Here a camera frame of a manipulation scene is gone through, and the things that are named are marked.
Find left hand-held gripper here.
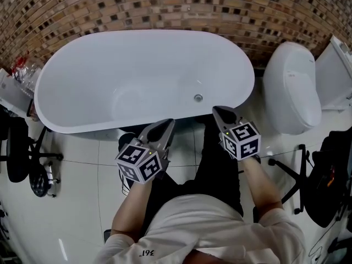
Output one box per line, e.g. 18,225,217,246
114,118,176,188

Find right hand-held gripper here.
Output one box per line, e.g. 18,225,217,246
212,106,262,162

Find white bathtub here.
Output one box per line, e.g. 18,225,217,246
33,29,256,134

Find person's left forearm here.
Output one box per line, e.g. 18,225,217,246
111,179,155,237

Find person's right forearm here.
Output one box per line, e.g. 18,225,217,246
241,156,284,217

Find person's black trousers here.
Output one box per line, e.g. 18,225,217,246
118,115,245,236

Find white toilet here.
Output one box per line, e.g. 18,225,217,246
263,41,323,136

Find person's white shirt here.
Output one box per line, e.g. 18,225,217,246
93,193,306,264

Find black office chair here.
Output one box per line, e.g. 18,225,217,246
268,130,352,229
0,103,64,199

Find clear plastic bag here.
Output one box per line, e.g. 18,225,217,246
10,55,45,99

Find white cardboard box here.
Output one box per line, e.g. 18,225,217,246
0,68,35,113

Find thin black cable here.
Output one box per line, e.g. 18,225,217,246
307,229,335,264

